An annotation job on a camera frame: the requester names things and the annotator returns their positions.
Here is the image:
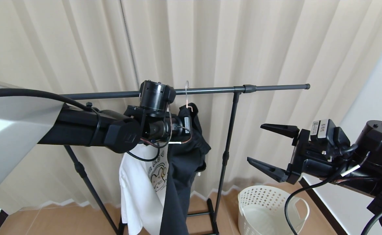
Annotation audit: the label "black garment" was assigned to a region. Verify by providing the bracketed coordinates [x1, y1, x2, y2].
[160, 103, 212, 235]

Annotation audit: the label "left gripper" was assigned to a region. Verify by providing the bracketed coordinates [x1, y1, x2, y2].
[145, 114, 194, 140]

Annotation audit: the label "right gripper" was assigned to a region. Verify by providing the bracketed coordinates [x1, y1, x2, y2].
[247, 123, 382, 197]

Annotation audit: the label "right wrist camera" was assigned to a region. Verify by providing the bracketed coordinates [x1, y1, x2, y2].
[310, 119, 358, 158]

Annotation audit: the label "white printed t-shirt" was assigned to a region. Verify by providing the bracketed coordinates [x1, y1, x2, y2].
[119, 144, 169, 235]

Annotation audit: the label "pink clothes hanger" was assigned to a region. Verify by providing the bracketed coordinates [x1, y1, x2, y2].
[184, 81, 193, 112]

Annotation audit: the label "beige curtain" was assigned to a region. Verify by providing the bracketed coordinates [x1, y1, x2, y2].
[0, 0, 382, 209]

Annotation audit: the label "white laundry basket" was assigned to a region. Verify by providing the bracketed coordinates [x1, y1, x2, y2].
[238, 185, 310, 235]

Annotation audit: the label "black clothes rack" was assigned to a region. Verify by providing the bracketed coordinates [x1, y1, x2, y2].
[60, 84, 310, 235]

